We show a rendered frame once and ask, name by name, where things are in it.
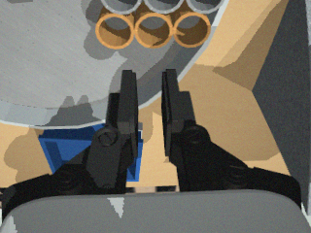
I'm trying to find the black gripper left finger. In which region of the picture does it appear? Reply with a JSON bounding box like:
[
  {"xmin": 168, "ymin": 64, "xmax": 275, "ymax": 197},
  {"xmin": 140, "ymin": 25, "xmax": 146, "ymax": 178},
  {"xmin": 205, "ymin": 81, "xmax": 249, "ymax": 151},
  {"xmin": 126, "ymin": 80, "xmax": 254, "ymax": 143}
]
[{"xmin": 1, "ymin": 70, "xmax": 138, "ymax": 222}]

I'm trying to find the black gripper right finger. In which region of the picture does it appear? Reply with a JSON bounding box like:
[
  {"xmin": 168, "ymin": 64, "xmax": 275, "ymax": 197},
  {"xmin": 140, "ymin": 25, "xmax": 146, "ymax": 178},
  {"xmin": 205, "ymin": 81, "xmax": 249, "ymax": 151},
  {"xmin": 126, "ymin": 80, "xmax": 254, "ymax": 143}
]
[{"xmin": 161, "ymin": 69, "xmax": 302, "ymax": 210}]

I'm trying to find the bronze bushing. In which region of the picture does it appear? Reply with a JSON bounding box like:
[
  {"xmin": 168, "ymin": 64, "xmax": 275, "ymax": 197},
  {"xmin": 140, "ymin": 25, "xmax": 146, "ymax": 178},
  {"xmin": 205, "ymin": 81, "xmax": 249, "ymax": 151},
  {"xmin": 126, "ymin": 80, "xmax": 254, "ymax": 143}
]
[
  {"xmin": 95, "ymin": 6, "xmax": 135, "ymax": 50},
  {"xmin": 170, "ymin": 0, "xmax": 211, "ymax": 48},
  {"xmin": 134, "ymin": 2, "xmax": 173, "ymax": 49}
]

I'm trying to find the grey metal ring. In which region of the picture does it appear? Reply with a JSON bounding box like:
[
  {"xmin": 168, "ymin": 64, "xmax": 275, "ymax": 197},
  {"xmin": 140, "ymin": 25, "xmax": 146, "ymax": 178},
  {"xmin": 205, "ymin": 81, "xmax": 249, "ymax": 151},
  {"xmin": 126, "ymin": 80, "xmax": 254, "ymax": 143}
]
[
  {"xmin": 144, "ymin": 0, "xmax": 184, "ymax": 14},
  {"xmin": 187, "ymin": 0, "xmax": 225, "ymax": 14},
  {"xmin": 101, "ymin": 0, "xmax": 141, "ymax": 15}
]

